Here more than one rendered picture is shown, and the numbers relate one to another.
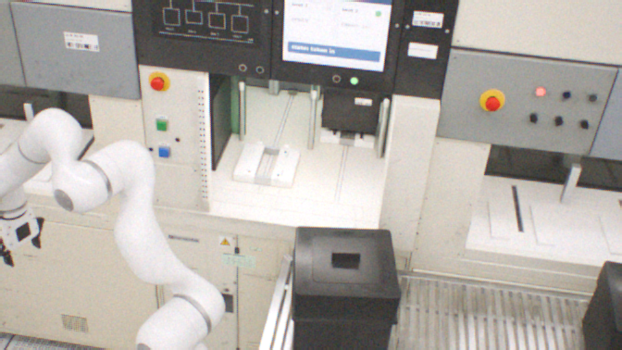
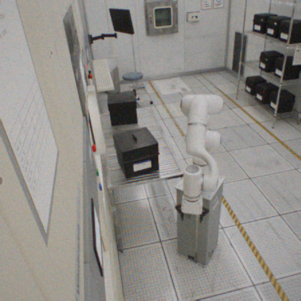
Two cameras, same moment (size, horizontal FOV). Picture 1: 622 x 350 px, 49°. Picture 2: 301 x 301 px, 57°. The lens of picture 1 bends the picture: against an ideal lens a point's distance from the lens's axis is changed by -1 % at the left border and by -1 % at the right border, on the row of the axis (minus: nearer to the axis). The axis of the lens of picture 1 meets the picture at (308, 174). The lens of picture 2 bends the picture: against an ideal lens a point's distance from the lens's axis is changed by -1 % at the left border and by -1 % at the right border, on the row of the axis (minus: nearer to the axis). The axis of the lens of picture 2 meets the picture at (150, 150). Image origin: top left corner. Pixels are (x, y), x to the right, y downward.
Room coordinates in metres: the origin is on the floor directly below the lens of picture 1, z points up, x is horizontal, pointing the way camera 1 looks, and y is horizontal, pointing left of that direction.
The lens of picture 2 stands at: (1.82, 1.70, 2.08)
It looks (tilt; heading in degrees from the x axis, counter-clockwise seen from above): 33 degrees down; 255
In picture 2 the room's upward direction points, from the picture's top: 5 degrees counter-clockwise
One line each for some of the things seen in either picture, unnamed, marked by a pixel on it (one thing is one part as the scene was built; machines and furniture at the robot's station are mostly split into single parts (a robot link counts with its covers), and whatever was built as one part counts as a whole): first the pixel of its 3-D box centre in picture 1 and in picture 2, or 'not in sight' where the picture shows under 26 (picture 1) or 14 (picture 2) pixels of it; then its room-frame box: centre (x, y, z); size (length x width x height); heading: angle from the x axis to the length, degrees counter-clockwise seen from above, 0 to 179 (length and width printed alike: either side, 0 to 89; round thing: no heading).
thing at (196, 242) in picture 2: not in sight; (199, 218); (1.07, 0.26, 0.38); 0.28 x 0.28 x 0.76; 39
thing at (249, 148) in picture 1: (267, 163); not in sight; (2.05, 0.15, 0.89); 0.22 x 0.21 x 0.04; 174
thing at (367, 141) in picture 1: (349, 127); not in sight; (2.34, -0.15, 0.89); 0.22 x 0.21 x 0.04; 174
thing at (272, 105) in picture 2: not in sight; (281, 101); (-1.14, -1.47, 0.31); 0.30 x 0.28 x 0.26; 82
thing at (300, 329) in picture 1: (340, 300); (136, 156); (1.44, -0.12, 0.85); 0.28 x 0.28 x 0.17; 2
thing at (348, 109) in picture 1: (353, 91); not in sight; (2.34, -0.15, 1.06); 0.24 x 0.20 x 0.32; 84
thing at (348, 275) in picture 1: (344, 268); (135, 142); (1.44, -0.12, 0.98); 0.29 x 0.29 x 0.13; 2
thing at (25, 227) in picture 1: (15, 223); (191, 203); (1.38, 0.78, 1.12); 0.10 x 0.07 x 0.11; 149
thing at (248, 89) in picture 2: not in sight; (255, 85); (-1.20, -2.20, 0.31); 0.30 x 0.28 x 0.26; 81
